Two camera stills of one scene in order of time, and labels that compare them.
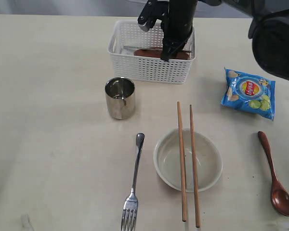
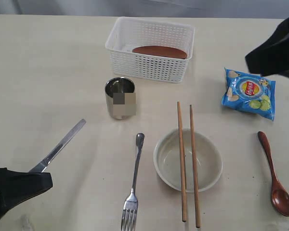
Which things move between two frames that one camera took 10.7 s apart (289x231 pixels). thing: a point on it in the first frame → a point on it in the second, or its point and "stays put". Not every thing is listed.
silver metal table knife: x=186 y=49 → x=40 y=167
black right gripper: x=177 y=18 → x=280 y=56
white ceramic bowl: x=167 y=160 stays put
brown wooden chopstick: x=197 y=218 stays put
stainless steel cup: x=121 y=97 stays put
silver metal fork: x=131 y=204 stays put
